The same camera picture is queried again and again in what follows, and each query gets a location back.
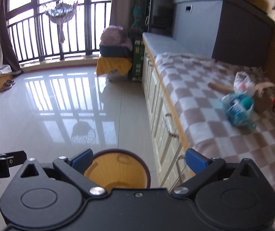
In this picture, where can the green carton box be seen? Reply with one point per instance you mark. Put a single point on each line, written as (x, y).
(138, 60)

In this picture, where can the balcony metal railing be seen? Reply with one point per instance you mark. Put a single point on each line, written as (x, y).
(35, 37)

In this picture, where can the hanging net basket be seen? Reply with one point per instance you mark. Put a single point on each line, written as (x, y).
(60, 14)

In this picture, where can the yellow round trash bin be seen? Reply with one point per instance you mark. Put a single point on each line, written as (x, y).
(116, 168)

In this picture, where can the crumpled white tissue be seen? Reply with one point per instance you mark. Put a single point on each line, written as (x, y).
(243, 84)

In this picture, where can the torn brown cardboard piece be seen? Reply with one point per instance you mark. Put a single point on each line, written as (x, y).
(262, 101)

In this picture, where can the grey brown curtain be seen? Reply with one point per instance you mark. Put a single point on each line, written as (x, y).
(121, 13)

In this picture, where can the black drawer tower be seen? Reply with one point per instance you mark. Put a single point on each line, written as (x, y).
(160, 17)

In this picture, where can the dark grey storage box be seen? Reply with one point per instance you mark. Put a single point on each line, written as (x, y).
(232, 31)

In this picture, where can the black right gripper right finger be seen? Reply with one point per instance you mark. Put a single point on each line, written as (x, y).
(206, 171)

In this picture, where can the dark blue tray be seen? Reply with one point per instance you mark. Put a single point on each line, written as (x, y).
(115, 51)

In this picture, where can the checkered beige blanket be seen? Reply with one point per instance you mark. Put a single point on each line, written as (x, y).
(200, 111)

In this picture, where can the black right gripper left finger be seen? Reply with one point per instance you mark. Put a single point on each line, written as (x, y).
(72, 171)

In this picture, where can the teal plastic lid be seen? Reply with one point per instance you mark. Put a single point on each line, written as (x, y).
(246, 101)

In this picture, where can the cream drawer cabinet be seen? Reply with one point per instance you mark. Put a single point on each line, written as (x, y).
(168, 149)

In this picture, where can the pair of shoes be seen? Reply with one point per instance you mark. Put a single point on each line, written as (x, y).
(8, 84)

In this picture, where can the teal snack wrapper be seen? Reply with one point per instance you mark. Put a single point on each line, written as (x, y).
(235, 112)

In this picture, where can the pink stuffed bundle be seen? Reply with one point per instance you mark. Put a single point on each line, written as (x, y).
(115, 36)

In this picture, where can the yellow cloth covered stool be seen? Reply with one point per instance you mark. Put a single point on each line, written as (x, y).
(115, 68)

